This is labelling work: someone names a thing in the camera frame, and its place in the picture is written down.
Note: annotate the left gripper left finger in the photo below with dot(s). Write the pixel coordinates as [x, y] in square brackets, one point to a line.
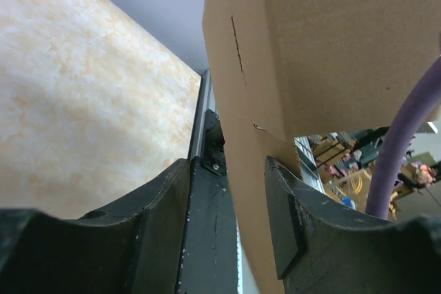
[131, 245]

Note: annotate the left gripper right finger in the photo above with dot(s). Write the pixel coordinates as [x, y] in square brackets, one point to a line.
[321, 246]

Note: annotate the brown cardboard box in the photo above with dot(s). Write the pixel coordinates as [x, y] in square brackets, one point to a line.
[283, 69]

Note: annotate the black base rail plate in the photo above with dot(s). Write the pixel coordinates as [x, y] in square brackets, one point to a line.
[209, 262]

